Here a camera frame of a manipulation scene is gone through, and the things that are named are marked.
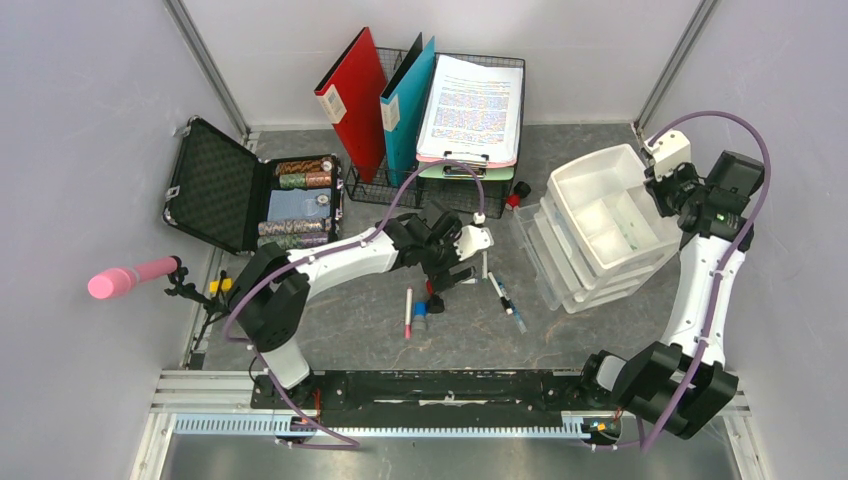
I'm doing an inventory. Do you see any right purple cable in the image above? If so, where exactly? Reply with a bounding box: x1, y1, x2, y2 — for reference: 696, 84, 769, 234
589, 111, 773, 454

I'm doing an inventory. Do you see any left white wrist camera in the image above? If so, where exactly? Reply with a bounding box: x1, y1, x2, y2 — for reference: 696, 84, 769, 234
454, 225, 494, 262

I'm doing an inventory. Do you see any yellow black connector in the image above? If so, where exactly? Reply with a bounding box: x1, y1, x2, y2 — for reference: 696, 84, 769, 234
208, 278, 233, 295

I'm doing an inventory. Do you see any light green clipboard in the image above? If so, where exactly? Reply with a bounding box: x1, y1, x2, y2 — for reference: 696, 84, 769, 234
419, 165, 515, 181

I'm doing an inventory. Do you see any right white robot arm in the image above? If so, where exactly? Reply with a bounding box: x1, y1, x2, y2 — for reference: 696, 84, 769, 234
577, 151, 766, 439

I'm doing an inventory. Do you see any green chip stack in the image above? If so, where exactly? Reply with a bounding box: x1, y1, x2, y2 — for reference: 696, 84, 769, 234
278, 173, 307, 190

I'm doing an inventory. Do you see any purple cable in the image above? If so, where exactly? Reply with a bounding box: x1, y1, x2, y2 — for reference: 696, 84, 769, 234
589, 111, 773, 454
222, 158, 488, 452

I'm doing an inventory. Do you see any black microphone tripod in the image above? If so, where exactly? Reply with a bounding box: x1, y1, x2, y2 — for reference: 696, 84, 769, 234
164, 266, 230, 354

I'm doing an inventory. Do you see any black poker chip case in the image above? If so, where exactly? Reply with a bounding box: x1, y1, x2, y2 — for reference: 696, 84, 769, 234
163, 116, 344, 254

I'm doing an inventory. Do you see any black wire mesh organizer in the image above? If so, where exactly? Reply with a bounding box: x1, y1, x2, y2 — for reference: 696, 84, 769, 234
344, 47, 526, 219

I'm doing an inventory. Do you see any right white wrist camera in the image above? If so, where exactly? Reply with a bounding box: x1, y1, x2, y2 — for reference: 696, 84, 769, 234
644, 130, 692, 179

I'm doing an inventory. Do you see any black white small marker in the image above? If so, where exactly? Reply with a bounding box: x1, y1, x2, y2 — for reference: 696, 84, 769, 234
488, 271, 514, 315

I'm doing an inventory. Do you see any blue clear pen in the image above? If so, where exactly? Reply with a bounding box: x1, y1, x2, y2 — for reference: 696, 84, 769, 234
496, 278, 527, 335

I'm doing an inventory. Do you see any teal blue clipboard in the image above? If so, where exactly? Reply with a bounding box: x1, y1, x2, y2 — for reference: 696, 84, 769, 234
380, 33, 436, 187

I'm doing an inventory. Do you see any pink pen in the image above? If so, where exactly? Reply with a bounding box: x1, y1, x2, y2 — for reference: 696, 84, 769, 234
404, 287, 413, 340

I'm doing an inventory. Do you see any red black round stamp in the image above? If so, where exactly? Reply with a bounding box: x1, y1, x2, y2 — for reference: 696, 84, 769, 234
505, 181, 532, 211

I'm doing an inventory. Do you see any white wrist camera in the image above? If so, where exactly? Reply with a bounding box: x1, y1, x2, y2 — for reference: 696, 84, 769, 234
454, 225, 494, 262
644, 130, 692, 179

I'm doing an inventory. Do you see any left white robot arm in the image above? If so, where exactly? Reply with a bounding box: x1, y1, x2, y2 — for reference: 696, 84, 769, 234
223, 202, 494, 408

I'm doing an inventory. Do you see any blue playing card deck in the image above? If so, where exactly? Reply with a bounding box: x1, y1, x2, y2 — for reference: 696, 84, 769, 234
266, 188, 332, 221

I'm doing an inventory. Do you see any white plastic drawer organizer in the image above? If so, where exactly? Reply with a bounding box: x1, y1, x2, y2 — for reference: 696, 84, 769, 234
510, 144, 681, 314

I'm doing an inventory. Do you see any orange black chip stack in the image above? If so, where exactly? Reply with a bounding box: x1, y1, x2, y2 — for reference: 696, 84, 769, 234
274, 156, 334, 176

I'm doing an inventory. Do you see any blue grey small cylinder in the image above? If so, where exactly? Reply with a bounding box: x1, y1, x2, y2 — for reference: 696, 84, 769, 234
411, 302, 428, 332

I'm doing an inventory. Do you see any pink clear clipboard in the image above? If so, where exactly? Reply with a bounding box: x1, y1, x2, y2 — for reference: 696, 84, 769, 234
415, 151, 518, 169

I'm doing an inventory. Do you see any red clipboard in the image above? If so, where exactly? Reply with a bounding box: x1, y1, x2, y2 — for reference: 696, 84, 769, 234
314, 27, 387, 183

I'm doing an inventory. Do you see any red chip stack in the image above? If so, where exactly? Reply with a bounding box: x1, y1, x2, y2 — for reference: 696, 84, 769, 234
304, 172, 333, 189

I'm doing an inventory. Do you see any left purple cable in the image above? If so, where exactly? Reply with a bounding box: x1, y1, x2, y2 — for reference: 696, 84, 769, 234
222, 158, 488, 452

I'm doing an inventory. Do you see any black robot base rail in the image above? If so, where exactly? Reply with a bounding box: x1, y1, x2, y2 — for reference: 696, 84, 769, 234
250, 369, 624, 429

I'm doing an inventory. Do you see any white printed paper sheet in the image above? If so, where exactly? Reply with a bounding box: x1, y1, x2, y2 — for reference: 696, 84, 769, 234
416, 54, 524, 168

